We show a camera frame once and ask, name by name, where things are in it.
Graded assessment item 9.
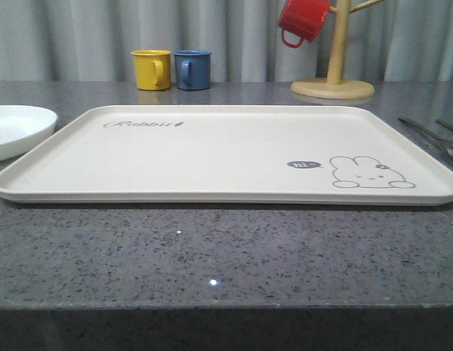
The white round plate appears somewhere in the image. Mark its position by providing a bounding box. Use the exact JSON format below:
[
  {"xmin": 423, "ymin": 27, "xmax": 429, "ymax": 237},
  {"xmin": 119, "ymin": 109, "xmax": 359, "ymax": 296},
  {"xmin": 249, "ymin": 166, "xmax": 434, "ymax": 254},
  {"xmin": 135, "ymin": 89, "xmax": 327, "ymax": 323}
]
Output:
[{"xmin": 0, "ymin": 105, "xmax": 58, "ymax": 161}]

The silver metal fork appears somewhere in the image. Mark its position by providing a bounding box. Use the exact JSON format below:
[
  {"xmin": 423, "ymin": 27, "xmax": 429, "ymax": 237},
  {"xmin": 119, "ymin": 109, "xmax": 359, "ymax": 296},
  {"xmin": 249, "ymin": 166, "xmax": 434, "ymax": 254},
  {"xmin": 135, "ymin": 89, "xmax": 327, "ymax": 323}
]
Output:
[{"xmin": 398, "ymin": 117, "xmax": 453, "ymax": 162}]

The blue enamel mug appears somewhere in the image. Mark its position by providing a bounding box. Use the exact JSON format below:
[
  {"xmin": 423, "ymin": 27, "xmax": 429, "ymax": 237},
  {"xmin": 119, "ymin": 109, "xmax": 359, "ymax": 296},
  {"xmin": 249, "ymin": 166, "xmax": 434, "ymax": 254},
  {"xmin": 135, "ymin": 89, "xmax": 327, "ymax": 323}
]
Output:
[{"xmin": 174, "ymin": 50, "xmax": 211, "ymax": 91}]

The cream rabbit serving tray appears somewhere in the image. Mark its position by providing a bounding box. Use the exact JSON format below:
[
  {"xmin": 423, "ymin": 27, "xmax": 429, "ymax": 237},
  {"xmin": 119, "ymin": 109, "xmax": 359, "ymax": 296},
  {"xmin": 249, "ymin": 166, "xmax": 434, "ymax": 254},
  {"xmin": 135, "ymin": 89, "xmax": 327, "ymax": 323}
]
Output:
[{"xmin": 0, "ymin": 105, "xmax": 453, "ymax": 205}]

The yellow enamel mug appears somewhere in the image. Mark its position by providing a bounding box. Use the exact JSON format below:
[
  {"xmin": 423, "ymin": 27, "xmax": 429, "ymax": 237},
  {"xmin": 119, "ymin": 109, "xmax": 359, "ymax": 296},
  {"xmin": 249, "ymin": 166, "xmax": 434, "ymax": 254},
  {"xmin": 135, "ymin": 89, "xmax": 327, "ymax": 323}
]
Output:
[{"xmin": 131, "ymin": 50, "xmax": 172, "ymax": 91}]

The wooden mug tree stand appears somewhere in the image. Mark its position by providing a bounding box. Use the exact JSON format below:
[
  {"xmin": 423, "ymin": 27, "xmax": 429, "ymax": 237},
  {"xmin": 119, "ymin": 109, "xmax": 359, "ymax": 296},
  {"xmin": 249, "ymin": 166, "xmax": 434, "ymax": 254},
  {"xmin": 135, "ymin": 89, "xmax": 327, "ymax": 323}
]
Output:
[{"xmin": 290, "ymin": 0, "xmax": 382, "ymax": 99}]

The red enamel mug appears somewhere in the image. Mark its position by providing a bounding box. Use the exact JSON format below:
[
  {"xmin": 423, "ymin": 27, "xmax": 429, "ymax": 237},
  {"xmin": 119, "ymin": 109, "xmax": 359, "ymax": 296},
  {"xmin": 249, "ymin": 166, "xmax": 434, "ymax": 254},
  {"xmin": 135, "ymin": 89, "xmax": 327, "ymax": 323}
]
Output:
[{"xmin": 278, "ymin": 0, "xmax": 331, "ymax": 48}]

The grey pleated curtain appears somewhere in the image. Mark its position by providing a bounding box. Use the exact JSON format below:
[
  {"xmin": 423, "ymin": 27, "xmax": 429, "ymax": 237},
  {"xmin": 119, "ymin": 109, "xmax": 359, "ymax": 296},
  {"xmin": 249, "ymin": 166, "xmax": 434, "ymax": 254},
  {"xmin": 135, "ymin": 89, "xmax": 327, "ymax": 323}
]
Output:
[{"xmin": 0, "ymin": 1, "xmax": 453, "ymax": 83}]

